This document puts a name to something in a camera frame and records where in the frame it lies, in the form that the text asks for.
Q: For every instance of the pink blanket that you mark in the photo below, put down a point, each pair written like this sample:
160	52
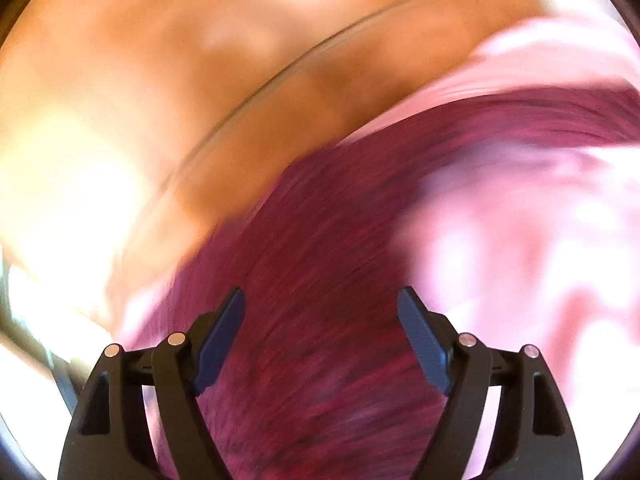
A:
525	260

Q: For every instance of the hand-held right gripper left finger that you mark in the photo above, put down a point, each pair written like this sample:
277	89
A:
220	340

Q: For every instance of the red black patterned garment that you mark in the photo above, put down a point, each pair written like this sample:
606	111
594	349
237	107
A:
325	260

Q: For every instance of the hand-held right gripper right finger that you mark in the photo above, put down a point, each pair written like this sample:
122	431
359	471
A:
422	340

